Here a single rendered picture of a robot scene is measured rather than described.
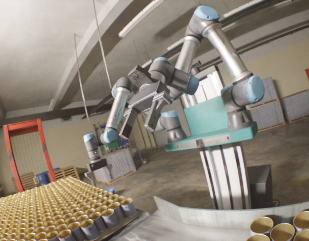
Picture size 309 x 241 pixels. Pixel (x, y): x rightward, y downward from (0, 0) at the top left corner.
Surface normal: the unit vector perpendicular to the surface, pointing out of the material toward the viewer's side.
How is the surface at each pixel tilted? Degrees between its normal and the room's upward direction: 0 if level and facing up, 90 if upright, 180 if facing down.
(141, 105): 135
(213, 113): 90
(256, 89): 98
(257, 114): 88
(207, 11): 82
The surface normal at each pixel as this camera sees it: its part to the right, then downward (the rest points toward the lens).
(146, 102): -0.25, 0.79
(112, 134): 0.52, -0.21
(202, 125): -0.74, 0.19
